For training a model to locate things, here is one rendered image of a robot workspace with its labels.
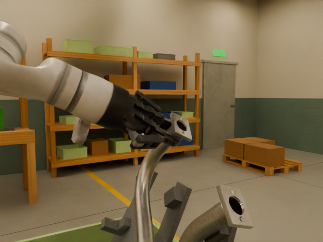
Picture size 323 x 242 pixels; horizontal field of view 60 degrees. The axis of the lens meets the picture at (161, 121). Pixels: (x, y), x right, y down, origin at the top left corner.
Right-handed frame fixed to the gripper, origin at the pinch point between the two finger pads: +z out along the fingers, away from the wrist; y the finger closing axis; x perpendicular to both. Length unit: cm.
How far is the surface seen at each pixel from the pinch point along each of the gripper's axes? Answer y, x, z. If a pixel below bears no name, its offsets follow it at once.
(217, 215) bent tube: -19.3, -5.6, 1.3
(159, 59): 431, 188, 164
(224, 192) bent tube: -17.3, -8.1, 0.8
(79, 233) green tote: -1.1, 44.6, 1.2
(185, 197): -7.4, 7.8, 8.6
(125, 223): -4.2, 28.3, 6.5
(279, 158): 243, 151, 366
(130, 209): 0.1, 28.8, 8.3
